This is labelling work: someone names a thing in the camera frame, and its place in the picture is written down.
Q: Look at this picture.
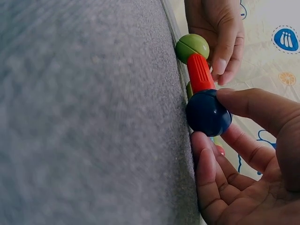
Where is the person's left hand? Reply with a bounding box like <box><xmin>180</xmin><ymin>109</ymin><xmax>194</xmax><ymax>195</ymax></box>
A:
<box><xmin>184</xmin><ymin>0</ymin><xmax>245</xmax><ymax>86</ymax></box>

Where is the person's right hand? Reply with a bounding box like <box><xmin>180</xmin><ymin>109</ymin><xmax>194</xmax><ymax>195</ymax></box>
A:
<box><xmin>191</xmin><ymin>88</ymin><xmax>300</xmax><ymax>225</ymax></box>

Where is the red ridged toy stick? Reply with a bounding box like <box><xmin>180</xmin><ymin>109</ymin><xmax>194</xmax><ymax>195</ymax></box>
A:
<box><xmin>187</xmin><ymin>53</ymin><xmax>216</xmax><ymax>94</ymax></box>

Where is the dark blue ball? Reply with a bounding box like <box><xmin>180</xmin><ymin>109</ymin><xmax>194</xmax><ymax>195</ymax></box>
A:
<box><xmin>186</xmin><ymin>89</ymin><xmax>233</xmax><ymax>137</ymax></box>

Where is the green ball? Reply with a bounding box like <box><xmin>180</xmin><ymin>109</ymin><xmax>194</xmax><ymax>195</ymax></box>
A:
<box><xmin>175</xmin><ymin>33</ymin><xmax>210</xmax><ymax>65</ymax></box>

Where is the olive green toy piece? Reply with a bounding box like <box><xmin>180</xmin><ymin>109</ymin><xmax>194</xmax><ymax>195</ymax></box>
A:
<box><xmin>186</xmin><ymin>81</ymin><xmax>194</xmax><ymax>101</ymax></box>

